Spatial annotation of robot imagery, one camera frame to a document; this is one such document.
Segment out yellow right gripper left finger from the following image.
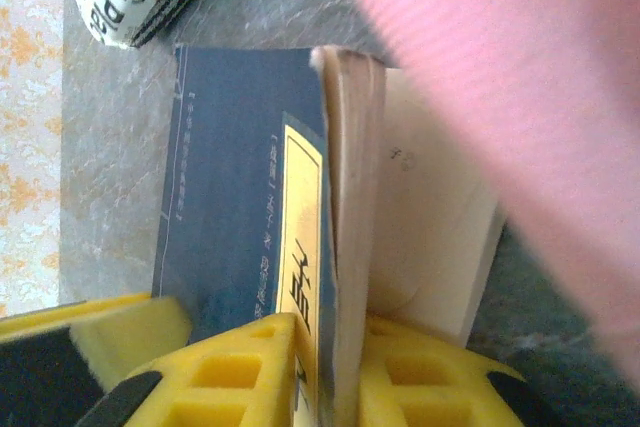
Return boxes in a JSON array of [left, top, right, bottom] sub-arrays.
[[79, 311, 321, 427]]

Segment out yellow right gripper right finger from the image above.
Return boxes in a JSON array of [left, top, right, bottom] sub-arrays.
[[359, 316, 551, 427]]

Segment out blue cover book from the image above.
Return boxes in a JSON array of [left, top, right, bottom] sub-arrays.
[[152, 44, 506, 427]]

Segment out pink backpack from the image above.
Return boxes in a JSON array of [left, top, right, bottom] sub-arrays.
[[319, 0, 640, 398]]

